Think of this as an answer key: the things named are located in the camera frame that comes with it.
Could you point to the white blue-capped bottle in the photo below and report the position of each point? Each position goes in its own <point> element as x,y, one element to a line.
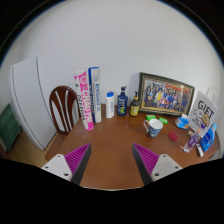
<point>110,106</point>

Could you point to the framed group picture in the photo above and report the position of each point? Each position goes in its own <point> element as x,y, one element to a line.
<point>165,94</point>

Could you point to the flat round red coaster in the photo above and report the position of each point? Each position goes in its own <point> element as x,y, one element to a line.
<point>172,136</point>

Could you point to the blue patterned white mug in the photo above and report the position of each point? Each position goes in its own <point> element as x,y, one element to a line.
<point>155,128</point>

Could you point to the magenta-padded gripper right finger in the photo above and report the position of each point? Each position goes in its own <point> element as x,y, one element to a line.
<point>165,166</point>

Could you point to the clear purple-capped water bottle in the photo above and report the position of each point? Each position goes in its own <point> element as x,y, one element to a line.
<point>191,141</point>

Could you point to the amber pump bottle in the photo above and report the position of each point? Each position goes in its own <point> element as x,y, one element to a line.
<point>134,107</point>

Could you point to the blue tissue pack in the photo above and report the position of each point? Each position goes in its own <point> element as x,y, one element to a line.
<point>182,122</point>

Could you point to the white paper gift bag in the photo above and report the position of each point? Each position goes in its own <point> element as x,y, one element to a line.
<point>203,111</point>

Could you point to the dark wooden chair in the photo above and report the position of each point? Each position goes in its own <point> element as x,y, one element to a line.
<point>52,101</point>

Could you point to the white refrigerator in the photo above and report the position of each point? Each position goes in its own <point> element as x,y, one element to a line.
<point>30,100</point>

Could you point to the dark blue pump bottle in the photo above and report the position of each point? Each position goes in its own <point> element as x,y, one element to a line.
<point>122,105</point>

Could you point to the white blue tall tube box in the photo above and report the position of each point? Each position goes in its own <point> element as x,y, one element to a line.
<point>96,96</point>

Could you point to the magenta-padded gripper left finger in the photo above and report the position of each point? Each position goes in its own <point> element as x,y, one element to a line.
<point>60,166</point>

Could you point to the pink tall tube box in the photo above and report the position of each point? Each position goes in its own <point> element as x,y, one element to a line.
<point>85,103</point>

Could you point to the green packet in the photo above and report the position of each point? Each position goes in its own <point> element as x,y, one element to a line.
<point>163,120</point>
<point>150,117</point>

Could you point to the green crate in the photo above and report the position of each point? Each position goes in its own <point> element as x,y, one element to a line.
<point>8,126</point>

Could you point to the white remote control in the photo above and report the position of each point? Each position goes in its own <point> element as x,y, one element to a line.
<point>199,150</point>

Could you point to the blue detergent bottle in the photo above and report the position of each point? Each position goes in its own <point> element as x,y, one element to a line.
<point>208,139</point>

